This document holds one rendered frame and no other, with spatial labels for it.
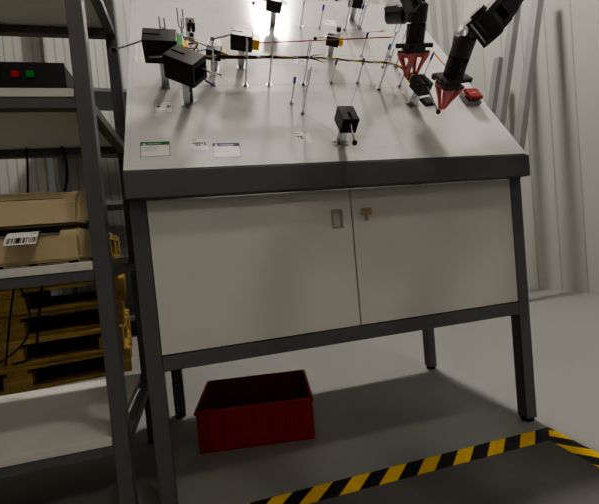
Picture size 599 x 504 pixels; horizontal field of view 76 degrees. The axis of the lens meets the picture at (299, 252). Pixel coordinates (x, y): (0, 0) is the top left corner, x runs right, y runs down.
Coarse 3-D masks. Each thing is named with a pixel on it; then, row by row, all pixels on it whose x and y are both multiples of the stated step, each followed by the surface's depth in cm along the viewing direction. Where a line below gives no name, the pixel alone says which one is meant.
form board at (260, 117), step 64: (192, 0) 150; (256, 0) 158; (128, 64) 119; (256, 64) 130; (320, 64) 136; (384, 64) 142; (128, 128) 102; (192, 128) 106; (256, 128) 110; (320, 128) 114; (384, 128) 118; (448, 128) 123
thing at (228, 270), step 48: (336, 192) 109; (192, 240) 100; (240, 240) 103; (288, 240) 106; (336, 240) 110; (192, 288) 100; (240, 288) 103; (288, 288) 106; (336, 288) 110; (192, 336) 100; (240, 336) 103
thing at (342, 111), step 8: (336, 112) 106; (344, 112) 103; (352, 112) 104; (336, 120) 106; (344, 120) 101; (352, 120) 102; (344, 128) 104; (352, 128) 102; (344, 136) 109; (352, 136) 102; (336, 144) 110; (344, 144) 111
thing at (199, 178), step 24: (216, 168) 97; (240, 168) 99; (264, 168) 100; (288, 168) 102; (312, 168) 103; (336, 168) 105; (360, 168) 107; (384, 168) 108; (408, 168) 110; (432, 168) 112; (456, 168) 114; (480, 168) 116; (504, 168) 118; (528, 168) 120; (144, 192) 93; (168, 192) 95; (192, 192) 96; (216, 192) 97; (240, 192) 99; (264, 192) 103
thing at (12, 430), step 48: (0, 0) 113; (48, 0) 115; (96, 0) 113; (0, 96) 85; (48, 96) 87; (0, 144) 119; (48, 144) 123; (96, 144) 90; (96, 192) 90; (96, 240) 90; (0, 288) 86; (96, 288) 90; (96, 384) 130; (144, 384) 132; (0, 432) 100; (48, 432) 97; (96, 432) 95
